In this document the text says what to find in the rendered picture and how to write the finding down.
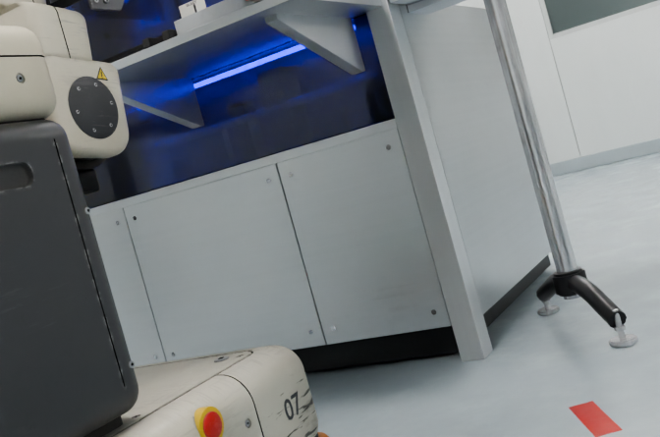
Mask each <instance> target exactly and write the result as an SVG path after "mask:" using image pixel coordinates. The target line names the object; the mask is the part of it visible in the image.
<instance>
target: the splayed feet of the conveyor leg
mask: <svg viewBox="0 0 660 437"><path fill-rule="evenodd" d="M555 294H556V295H559V296H560V297H570V296H575V295H579V296H580V297H582V298H583V299H584V300H585V301H586V302H587V303H588V304H589V305H590V306H591V307H592V308H593V309H594V310H595V311H596V312H597V313H598V314H599V315H600V316H601V317H602V319H603V320H604V321H605V322H606V323H607V324H608V325H609V326H610V327H612V328H614V330H615V331H616V332H618V336H615V337H613V338H611V339H610V340H609V345H610V346H611V347H613V348H622V347H627V346H630V345H633V344H635V343H636V341H637V336H636V335H635V334H625V332H624V330H625V329H626V326H625V325H624V324H625V323H626V319H627V317H626V315H625V313H624V312H623V311H622V310H621V309H620V308H619V307H617V306H616V305H615V304H614V303H613V302H612V301H611V300H610V299H609V298H608V297H607V296H606V295H605V294H604V293H603V292H602V291H601V290H600V289H599V288H598V287H597V286H596V285H594V284H593V283H592V282H590V281H589V280H587V277H586V273H585V270H584V268H581V267H580V266H578V267H577V270H575V271H572V272H568V273H561V274H558V273H557V271H556V272H554V273H553V274H552V275H550V276H549V277H548V278H547V279H546V280H545V281H544V283H543V284H542V285H541V286H539V288H538V290H537V291H536V296H537V297H538V298H539V300H541V302H542V303H544V306H545V307H542V308H540V309H538V311H537V314H538V315H540V316H546V315H551V314H554V313H557V312H558V311H559V310H560V307H559V306H558V305H550V304H549V301H550V299H551V298H552V297H553V296H554V295H555Z"/></svg>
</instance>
